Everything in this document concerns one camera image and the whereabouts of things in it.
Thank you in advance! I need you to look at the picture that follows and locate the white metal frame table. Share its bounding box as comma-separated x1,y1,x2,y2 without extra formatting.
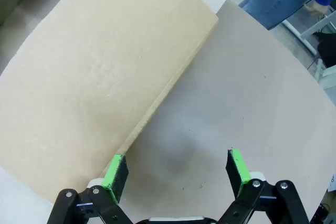
281,10,336,90

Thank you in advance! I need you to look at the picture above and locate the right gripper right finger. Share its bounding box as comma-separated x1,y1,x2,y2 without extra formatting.
217,149,310,224

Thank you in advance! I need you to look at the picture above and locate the person's left hand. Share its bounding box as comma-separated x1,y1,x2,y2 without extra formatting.
306,0,328,17

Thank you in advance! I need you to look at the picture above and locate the white printed label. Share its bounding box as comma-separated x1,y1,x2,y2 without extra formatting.
327,173,336,191

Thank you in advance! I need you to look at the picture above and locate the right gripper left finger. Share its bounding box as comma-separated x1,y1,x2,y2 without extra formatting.
48,154,132,224

